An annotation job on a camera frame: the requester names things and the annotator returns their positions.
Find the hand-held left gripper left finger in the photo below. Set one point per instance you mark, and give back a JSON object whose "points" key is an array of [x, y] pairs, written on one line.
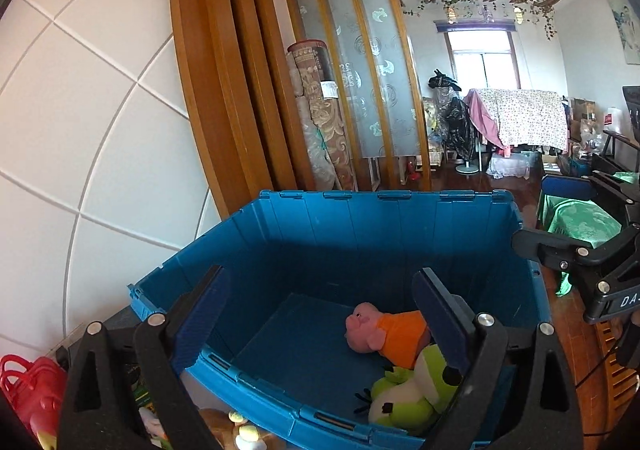
{"points": [[200, 325]]}

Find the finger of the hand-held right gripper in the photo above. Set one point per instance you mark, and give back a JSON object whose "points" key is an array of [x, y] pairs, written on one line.
{"points": [[550, 245], [567, 187]]}

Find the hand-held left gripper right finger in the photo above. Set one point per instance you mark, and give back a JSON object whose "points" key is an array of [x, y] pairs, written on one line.
{"points": [[440, 320]]}

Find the blue plastic storage bin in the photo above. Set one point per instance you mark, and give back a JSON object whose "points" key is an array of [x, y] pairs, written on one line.
{"points": [[325, 240]]}

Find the pink pig plush orange shirt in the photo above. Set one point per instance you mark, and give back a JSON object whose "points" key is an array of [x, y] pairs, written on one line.
{"points": [[395, 330]]}

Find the clear plastic bag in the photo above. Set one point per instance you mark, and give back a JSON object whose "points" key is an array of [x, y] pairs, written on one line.
{"points": [[510, 165]]}

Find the pile of cardboard boxes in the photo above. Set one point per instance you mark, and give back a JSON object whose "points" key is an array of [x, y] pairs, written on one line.
{"points": [[582, 115]]}

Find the floral cloth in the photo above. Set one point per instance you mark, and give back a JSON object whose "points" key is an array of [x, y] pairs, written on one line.
{"points": [[525, 117]]}

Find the green bird plush toy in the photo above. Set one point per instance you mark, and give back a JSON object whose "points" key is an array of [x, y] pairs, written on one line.
{"points": [[400, 405]]}

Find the white fan stand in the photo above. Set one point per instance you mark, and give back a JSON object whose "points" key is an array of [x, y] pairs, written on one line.
{"points": [[469, 170]]}

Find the brown bear plush toy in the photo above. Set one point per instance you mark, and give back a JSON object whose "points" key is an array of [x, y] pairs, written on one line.
{"points": [[215, 425]]}

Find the pink cloth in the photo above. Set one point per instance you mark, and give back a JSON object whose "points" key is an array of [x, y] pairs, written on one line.
{"points": [[482, 120]]}

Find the black bag pile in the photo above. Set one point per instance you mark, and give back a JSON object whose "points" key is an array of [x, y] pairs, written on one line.
{"points": [[457, 125]]}

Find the black power plug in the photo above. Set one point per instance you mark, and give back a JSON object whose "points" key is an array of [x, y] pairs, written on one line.
{"points": [[61, 355]]}

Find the window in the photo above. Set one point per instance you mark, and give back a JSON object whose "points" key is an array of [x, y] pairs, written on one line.
{"points": [[480, 65]]}

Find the red plastic handbag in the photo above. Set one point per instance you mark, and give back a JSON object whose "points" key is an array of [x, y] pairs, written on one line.
{"points": [[35, 395]]}

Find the pale rolled carpet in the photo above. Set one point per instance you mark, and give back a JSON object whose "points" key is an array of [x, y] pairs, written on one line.
{"points": [[312, 155]]}

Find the red patterned rolled carpet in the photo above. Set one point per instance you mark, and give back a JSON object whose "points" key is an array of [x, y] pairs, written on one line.
{"points": [[330, 140]]}

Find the wooden frosted glass partition screen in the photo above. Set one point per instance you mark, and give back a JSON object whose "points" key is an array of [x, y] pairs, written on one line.
{"points": [[372, 95]]}

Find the wooden pillar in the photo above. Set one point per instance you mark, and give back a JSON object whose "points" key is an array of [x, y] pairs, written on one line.
{"points": [[225, 80]]}

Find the wall painting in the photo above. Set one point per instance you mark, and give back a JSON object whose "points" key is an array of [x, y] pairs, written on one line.
{"points": [[627, 30]]}

